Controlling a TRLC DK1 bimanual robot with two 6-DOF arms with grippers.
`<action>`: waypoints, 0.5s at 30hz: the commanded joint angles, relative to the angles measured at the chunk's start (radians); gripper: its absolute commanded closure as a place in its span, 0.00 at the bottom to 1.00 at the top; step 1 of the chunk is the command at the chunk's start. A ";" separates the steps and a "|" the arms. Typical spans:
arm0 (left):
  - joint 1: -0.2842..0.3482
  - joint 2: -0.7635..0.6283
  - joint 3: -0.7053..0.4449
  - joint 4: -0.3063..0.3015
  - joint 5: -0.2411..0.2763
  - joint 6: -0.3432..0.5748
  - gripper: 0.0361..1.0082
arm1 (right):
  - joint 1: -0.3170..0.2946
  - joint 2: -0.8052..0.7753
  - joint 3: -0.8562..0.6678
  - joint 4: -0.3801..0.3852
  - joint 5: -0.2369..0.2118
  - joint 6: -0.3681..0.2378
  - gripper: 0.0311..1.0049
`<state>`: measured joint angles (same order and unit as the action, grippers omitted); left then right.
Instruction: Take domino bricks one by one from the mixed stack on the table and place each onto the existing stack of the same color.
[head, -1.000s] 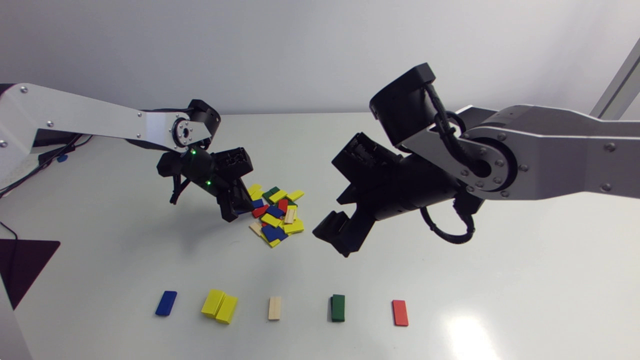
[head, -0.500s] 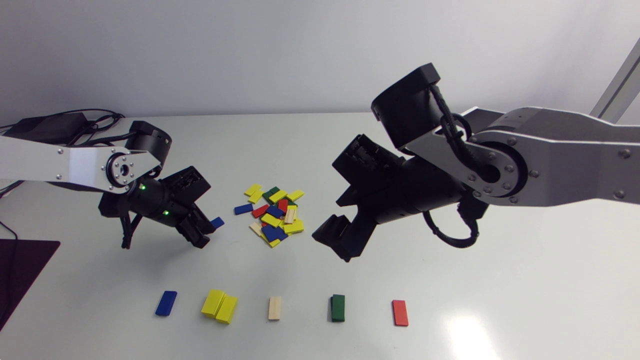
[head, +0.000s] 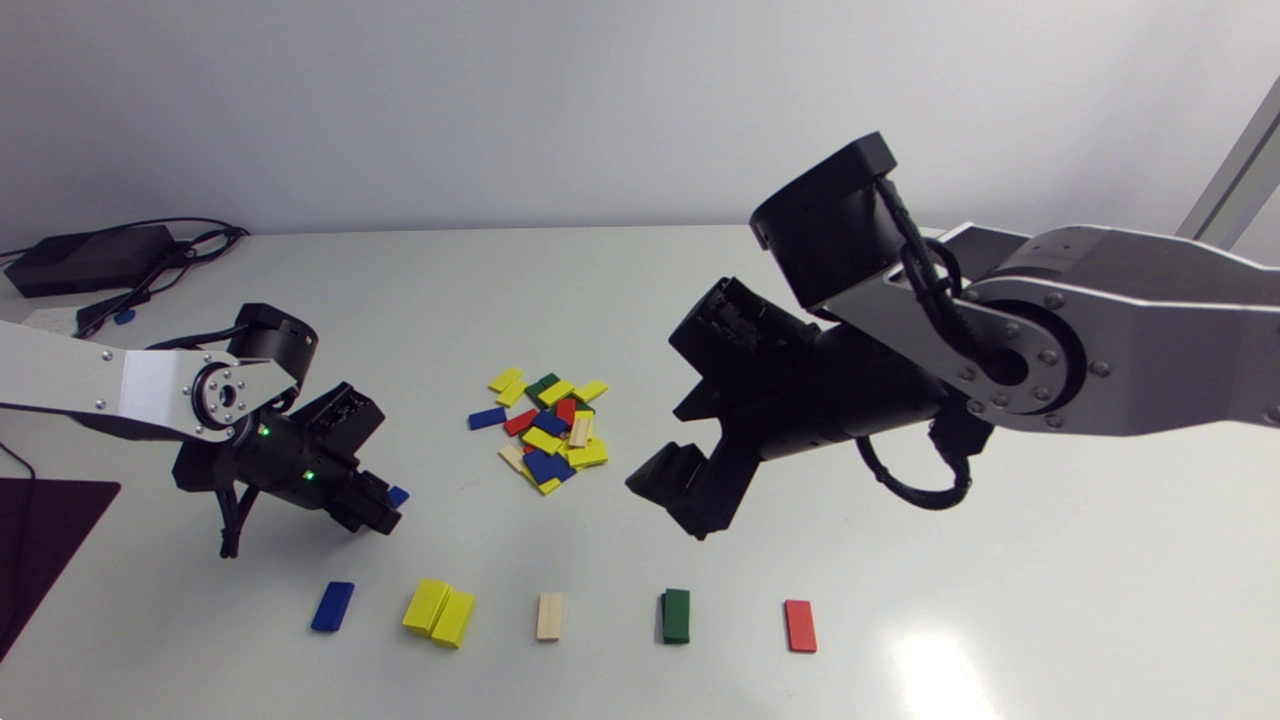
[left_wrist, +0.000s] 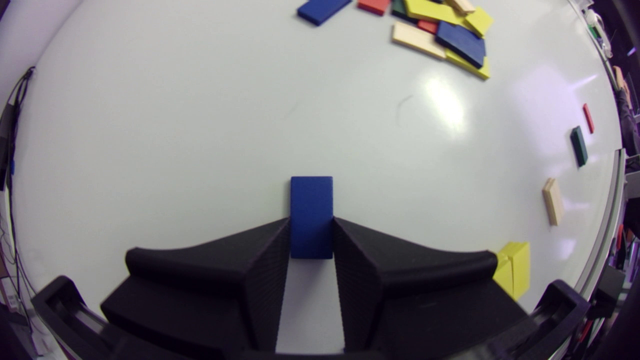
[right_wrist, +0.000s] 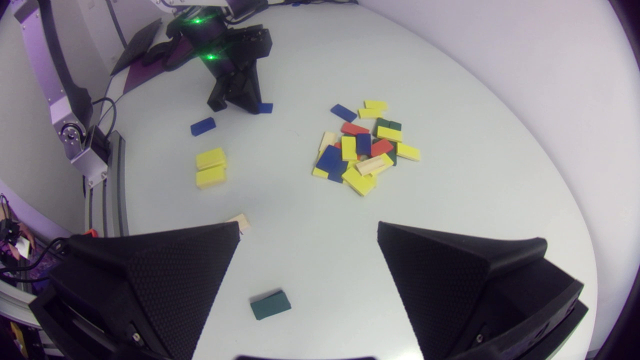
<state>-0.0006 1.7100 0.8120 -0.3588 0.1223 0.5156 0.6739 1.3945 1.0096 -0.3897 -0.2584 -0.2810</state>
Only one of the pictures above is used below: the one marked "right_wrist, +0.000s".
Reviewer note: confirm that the pile of wooden blocks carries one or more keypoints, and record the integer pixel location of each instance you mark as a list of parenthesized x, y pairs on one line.
[(388, 161)]

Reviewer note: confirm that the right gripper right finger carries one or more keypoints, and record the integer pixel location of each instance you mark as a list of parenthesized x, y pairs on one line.
[(450, 295)]

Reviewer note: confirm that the red wooden block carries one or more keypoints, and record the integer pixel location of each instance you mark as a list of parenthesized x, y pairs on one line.
[(355, 128), (382, 147)]

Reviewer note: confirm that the dark mat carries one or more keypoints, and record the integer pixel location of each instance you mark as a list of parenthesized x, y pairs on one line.
[(142, 77)]

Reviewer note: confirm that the blue wooden block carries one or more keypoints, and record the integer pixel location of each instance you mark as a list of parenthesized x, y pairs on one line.
[(344, 113), (339, 172), (329, 159), (266, 107), (202, 126), (363, 144)]

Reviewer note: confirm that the green wooden block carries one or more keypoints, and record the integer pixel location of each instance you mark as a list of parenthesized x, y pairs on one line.
[(393, 159), (270, 306), (387, 123)]

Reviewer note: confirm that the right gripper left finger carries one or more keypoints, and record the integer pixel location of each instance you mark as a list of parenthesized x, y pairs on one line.
[(165, 295)]

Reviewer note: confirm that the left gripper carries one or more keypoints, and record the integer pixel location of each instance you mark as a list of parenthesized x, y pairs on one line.
[(210, 42)]

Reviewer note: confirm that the pale wooden block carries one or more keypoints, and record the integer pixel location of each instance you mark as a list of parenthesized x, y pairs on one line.
[(241, 221), (370, 165), (328, 141)]

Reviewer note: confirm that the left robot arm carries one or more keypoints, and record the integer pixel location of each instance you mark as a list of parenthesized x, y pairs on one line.
[(165, 4)]

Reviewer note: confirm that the yellow wooden block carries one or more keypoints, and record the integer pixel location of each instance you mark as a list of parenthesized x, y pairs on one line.
[(210, 177), (408, 152), (389, 134), (375, 105), (349, 148), (210, 158), (370, 113), (320, 173), (359, 181)]

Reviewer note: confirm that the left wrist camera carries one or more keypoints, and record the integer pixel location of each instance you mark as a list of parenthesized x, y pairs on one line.
[(250, 42)]

